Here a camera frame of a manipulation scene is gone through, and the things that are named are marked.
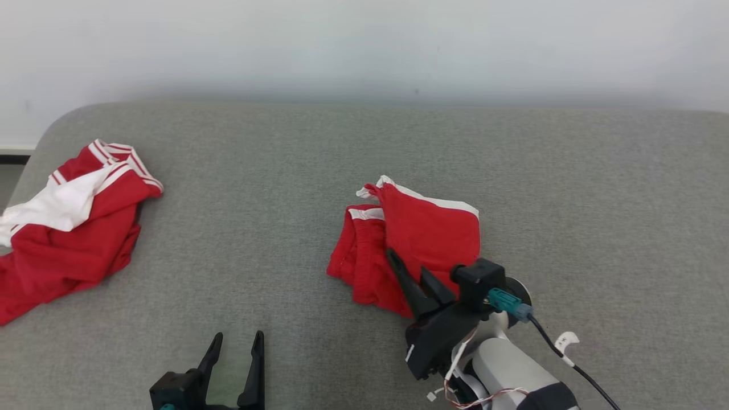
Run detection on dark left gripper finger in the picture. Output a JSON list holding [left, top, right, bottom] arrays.
[[196, 331, 224, 388], [237, 330, 266, 408]]

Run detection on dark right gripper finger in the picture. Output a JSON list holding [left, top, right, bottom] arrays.
[[386, 248, 441, 320], [420, 266, 457, 306]]

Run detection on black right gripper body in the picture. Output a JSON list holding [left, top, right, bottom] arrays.
[[405, 301, 485, 382]]

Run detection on red shorts with white trim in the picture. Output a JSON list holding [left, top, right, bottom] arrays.
[[326, 175, 481, 319]]

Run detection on red and white basketball jersey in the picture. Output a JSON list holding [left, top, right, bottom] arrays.
[[0, 139, 165, 327]]

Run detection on thin red white wires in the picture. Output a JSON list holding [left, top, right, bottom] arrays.
[[426, 327, 531, 410]]

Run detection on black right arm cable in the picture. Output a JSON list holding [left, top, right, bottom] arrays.
[[487, 287, 622, 410]]

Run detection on white cable tag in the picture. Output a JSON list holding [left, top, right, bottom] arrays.
[[555, 331, 580, 367]]

